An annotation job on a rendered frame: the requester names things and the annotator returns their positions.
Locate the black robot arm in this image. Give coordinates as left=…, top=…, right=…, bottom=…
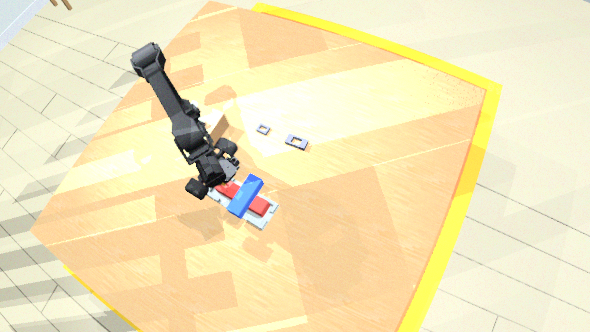
left=130, top=42, right=240, bottom=188

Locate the blue block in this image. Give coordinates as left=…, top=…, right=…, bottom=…
left=226, top=173, right=264, bottom=219

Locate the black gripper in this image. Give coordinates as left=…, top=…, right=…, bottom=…
left=185, top=137, right=239, bottom=200

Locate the red rectangular block with sockets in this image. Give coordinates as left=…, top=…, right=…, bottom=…
left=214, top=181, right=270, bottom=217

